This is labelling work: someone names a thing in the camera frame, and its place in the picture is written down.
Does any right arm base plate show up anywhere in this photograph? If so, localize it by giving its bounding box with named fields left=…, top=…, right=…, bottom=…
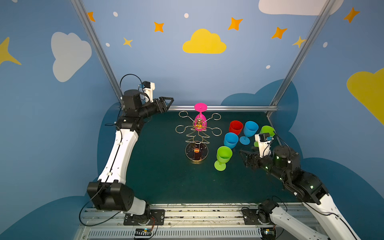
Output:
left=241, top=208, right=275, bottom=225

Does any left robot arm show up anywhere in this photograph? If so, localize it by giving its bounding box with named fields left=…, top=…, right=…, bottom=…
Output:
left=87, top=90, right=174, bottom=217

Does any pink wine glass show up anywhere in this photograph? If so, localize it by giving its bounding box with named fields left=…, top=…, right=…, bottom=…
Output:
left=194, top=103, right=208, bottom=132

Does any circuit board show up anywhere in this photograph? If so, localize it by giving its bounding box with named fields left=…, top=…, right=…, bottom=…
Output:
left=134, top=228, right=156, bottom=238
left=261, top=228, right=277, bottom=240

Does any right aluminium frame post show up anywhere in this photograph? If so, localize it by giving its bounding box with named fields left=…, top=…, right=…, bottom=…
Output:
left=270, top=0, right=336, bottom=111

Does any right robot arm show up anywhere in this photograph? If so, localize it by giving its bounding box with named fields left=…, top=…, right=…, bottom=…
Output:
left=239, top=146, right=359, bottom=240

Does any aluminium front rail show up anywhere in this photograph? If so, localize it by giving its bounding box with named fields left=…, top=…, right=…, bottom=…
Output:
left=73, top=203, right=334, bottom=240

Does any left aluminium frame post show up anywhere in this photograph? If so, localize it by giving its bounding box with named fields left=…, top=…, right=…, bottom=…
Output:
left=71, top=0, right=123, bottom=105

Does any blue wine glass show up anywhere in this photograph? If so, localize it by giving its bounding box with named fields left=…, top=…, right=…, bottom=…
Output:
left=239, top=121, right=259, bottom=146
left=224, top=133, right=239, bottom=149

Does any aluminium frame post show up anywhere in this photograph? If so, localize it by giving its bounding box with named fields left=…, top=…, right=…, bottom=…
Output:
left=71, top=0, right=123, bottom=105
left=270, top=0, right=336, bottom=111

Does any red wine glass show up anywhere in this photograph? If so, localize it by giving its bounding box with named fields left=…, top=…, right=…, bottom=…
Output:
left=229, top=120, right=244, bottom=135

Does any left circuit board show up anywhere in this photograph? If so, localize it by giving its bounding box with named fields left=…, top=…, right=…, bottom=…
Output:
left=134, top=228, right=156, bottom=238

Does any right circuit board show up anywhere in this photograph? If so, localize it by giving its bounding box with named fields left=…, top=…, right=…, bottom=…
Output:
left=261, top=228, right=277, bottom=240

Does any back aluminium frame bar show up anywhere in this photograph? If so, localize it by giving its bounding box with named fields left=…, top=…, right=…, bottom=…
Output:
left=169, top=106, right=278, bottom=112

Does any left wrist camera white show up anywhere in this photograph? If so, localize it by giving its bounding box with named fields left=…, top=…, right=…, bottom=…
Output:
left=139, top=81, right=156, bottom=103

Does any green wine glass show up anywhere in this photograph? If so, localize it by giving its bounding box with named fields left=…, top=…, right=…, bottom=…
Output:
left=254, top=126, right=275, bottom=147
left=214, top=146, right=233, bottom=172

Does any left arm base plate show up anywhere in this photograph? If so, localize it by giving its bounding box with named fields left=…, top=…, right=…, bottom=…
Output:
left=123, top=209, right=165, bottom=226

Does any gold wire glass rack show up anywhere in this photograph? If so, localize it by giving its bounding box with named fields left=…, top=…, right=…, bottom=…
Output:
left=175, top=111, right=223, bottom=164

